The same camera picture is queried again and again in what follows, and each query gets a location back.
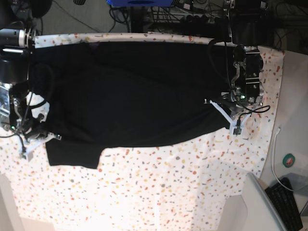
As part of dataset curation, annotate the terrazzo patterned tablecloth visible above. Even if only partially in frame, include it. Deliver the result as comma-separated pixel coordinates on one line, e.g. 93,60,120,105
0,33,284,231

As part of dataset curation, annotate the green tape roll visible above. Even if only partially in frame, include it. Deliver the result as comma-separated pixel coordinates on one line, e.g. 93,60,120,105
282,154,295,168

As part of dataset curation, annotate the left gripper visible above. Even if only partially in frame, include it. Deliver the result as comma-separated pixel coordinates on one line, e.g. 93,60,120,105
220,91,264,118

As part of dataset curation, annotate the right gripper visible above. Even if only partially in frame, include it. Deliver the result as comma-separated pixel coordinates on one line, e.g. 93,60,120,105
7,113,54,142

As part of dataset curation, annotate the black t-shirt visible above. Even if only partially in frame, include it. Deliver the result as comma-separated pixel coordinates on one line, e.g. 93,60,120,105
31,42,234,169

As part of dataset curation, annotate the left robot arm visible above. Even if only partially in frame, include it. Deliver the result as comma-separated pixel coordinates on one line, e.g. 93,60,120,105
207,0,270,117

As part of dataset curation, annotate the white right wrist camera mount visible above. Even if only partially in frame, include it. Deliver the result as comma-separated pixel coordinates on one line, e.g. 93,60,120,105
18,132,62,162

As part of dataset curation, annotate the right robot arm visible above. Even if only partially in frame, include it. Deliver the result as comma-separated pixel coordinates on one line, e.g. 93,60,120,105
0,0,51,142

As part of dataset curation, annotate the white thin cable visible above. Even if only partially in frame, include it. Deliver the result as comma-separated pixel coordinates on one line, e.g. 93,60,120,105
271,126,308,192

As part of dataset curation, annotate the blue box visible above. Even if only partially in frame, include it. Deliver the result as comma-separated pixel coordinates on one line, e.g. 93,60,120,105
107,0,179,7

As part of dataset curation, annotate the black keyboard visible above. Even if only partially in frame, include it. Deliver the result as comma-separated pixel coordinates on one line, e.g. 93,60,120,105
265,183,303,231

